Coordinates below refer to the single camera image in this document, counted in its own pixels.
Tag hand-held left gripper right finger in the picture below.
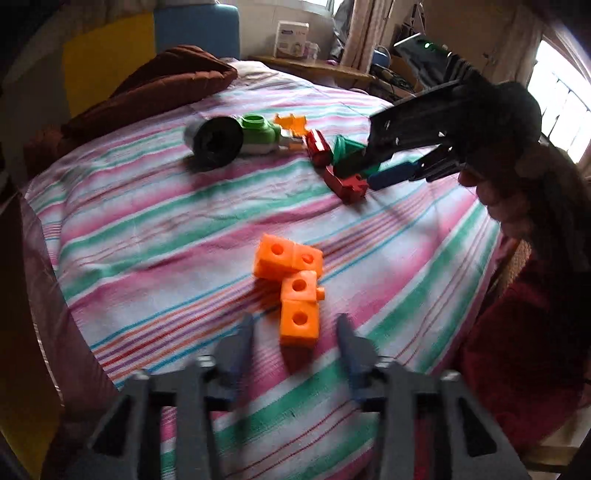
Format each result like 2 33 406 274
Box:
336 314 527 480

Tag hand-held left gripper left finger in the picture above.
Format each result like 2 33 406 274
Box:
69 314 254 480

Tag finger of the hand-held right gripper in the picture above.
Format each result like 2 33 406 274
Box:
367 79 468 163
368 144 463 192

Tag green plastic piece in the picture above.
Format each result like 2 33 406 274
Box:
331 135 370 163

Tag orange linked cube blocks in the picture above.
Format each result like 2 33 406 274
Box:
253 233 326 348

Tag yellow orange plastic shell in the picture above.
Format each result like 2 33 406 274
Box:
273 113 310 138

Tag green white toy bottle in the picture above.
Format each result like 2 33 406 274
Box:
238 113 305 157

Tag person's right hand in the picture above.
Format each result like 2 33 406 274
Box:
458 147 544 229

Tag red plastic block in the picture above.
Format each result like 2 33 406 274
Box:
323 166 370 205

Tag window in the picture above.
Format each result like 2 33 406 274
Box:
526 39 591 162

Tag red metallic cylinder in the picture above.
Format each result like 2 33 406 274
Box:
305 129 333 167

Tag wooden shelf with items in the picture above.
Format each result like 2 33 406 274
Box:
249 55 398 101

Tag curtain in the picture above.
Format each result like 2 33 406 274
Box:
341 0 399 71

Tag white cardboard box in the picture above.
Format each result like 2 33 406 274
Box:
276 21 310 59

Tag striped bed sheet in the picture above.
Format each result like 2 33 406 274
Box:
23 69 509 480

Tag grey pillow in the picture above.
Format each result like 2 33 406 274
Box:
233 59 282 79

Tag person's red clothing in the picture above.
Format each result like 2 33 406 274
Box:
455 256 591 455

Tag grey black cylinder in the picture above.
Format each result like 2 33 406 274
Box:
184 116 245 171

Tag blue panel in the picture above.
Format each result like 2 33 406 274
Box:
154 4 241 60

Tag brown blanket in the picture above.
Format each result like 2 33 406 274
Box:
25 45 239 162

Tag yellow panel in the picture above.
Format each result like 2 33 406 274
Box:
62 11 156 117

